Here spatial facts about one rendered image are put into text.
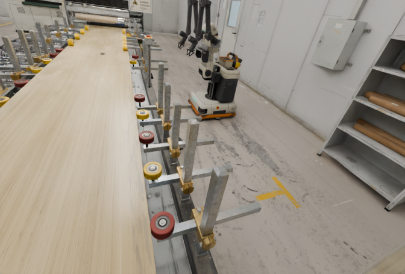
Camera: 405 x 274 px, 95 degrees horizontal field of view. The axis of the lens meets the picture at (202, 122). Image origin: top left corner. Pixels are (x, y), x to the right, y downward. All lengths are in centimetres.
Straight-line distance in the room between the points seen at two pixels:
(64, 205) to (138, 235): 28
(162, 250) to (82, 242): 37
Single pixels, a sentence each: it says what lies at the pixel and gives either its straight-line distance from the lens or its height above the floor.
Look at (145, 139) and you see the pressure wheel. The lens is 102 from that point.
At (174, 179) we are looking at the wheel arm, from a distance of 93.
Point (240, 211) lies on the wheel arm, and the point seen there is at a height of 85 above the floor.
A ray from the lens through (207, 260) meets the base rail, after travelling 90.
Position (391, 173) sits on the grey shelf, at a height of 17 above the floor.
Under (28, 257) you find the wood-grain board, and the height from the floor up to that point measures 90.
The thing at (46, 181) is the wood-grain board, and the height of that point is 90.
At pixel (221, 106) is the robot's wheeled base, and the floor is 25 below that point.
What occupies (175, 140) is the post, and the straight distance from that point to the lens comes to 103.
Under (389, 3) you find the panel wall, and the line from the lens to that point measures 331.
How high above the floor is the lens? 152
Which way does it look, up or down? 31 degrees down
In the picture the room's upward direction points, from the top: 9 degrees clockwise
